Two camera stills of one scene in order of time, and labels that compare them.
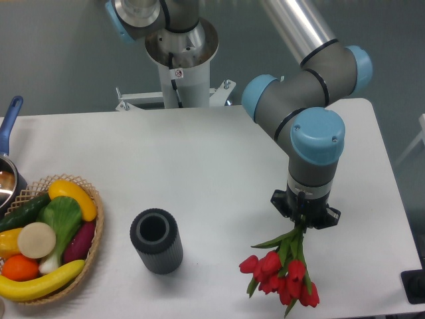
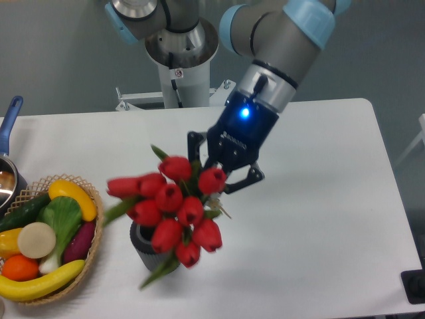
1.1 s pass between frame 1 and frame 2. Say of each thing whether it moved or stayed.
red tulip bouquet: moved
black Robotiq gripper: moved
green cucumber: stayed
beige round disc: stayed
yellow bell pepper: stayed
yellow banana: stayed
